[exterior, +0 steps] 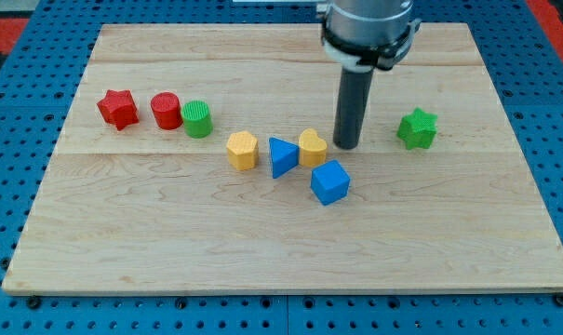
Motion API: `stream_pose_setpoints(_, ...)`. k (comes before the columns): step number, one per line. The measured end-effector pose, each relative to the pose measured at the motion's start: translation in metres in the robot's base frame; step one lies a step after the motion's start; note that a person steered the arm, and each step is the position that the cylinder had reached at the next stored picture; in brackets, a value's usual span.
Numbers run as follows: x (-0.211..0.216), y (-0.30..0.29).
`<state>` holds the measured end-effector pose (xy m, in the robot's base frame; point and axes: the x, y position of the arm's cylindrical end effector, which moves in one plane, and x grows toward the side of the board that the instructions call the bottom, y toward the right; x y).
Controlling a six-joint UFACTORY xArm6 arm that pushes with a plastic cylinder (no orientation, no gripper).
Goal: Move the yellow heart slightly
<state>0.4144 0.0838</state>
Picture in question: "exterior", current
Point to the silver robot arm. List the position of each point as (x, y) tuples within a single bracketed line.
[(363, 35)]

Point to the yellow heart block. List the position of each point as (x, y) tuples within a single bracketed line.
[(313, 149)]

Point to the blue triangle block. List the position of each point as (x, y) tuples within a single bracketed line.
[(284, 156)]

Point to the yellow hexagon block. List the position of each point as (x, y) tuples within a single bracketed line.
[(243, 150)]

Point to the blue cube block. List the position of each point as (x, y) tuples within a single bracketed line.
[(330, 182)]

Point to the light wooden board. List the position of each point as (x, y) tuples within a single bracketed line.
[(151, 212)]

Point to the green cylinder block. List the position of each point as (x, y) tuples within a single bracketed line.
[(196, 118)]

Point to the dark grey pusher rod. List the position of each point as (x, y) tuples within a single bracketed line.
[(351, 107)]

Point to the red cylinder block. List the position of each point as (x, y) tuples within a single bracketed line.
[(166, 109)]

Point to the green star block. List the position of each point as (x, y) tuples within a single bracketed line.
[(417, 129)]

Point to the red star block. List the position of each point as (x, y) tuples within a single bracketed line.
[(118, 109)]

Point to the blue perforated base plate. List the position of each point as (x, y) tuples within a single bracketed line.
[(37, 84)]

